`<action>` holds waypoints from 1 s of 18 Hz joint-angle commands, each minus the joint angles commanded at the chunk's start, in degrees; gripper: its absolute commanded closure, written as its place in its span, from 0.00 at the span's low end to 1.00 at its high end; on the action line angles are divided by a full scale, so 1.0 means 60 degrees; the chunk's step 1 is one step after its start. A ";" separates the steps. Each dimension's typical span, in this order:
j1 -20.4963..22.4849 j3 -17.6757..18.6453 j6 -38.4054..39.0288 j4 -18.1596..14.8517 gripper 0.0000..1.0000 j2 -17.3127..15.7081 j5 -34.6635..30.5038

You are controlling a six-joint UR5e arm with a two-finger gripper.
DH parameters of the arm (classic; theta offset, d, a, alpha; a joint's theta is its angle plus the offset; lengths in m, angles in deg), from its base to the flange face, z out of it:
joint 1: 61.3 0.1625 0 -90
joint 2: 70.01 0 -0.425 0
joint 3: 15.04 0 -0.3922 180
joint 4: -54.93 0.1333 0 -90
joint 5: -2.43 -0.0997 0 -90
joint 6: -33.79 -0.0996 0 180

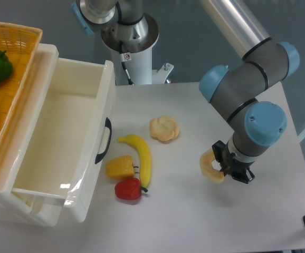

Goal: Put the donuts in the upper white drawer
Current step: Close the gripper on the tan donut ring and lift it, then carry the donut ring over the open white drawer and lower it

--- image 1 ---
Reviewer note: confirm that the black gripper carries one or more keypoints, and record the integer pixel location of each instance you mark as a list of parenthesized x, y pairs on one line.
[(230, 163)]

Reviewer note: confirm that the glazed ring donut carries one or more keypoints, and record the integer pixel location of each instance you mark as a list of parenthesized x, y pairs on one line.
[(207, 168)]

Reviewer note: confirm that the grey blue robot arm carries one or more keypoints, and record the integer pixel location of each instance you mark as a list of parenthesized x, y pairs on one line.
[(256, 125)]

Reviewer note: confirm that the open white upper drawer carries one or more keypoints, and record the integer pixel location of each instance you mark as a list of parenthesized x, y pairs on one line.
[(59, 162)]

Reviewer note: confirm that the pale twisted bread bun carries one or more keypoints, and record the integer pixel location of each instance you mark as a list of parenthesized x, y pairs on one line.
[(164, 128)]

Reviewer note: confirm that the yellow banana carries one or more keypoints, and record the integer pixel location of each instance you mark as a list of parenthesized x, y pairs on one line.
[(142, 148)]

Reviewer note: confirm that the red bell pepper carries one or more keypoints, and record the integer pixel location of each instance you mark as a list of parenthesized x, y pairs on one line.
[(130, 189)]

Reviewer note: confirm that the yellow bell pepper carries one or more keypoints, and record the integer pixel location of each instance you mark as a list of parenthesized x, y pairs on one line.
[(120, 168)]

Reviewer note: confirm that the orange woven basket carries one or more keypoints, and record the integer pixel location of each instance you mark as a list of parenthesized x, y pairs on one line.
[(20, 44)]

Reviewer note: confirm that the black drawer handle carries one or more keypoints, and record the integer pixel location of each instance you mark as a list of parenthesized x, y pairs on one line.
[(105, 141)]

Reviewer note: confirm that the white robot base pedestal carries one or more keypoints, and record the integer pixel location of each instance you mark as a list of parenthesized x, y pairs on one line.
[(131, 48)]

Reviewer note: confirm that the white drawer cabinet frame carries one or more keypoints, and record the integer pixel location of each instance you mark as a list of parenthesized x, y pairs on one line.
[(18, 204)]

